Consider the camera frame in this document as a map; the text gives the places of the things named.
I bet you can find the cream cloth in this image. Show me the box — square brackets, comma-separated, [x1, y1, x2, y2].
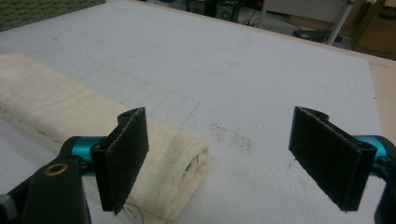
[0, 52, 210, 224]

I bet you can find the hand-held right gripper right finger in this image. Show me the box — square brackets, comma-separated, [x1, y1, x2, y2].
[288, 105, 378, 212]

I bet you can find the black computer case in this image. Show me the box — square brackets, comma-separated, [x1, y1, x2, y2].
[186, 0, 241, 23]

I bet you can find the green woven mat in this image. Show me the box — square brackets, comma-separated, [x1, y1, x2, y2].
[0, 0, 106, 33]

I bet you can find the brown cardboard box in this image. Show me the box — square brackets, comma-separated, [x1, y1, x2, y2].
[351, 0, 396, 61]

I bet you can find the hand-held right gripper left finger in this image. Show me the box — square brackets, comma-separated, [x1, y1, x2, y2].
[90, 106, 150, 216]

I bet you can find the white metal stand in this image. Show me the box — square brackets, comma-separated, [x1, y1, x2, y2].
[326, 0, 356, 47]

